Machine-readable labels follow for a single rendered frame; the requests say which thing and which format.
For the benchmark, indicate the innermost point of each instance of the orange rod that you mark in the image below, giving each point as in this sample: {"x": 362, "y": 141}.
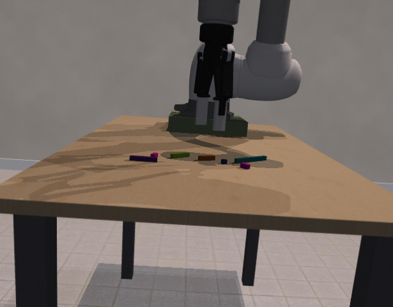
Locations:
{"x": 206, "y": 157}

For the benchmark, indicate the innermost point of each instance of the turquoise rod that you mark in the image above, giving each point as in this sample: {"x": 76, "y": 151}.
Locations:
{"x": 250, "y": 159}

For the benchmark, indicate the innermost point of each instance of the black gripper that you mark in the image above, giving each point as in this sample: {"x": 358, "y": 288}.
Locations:
{"x": 217, "y": 62}

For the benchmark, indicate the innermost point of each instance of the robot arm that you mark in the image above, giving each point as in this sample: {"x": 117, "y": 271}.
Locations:
{"x": 267, "y": 72}

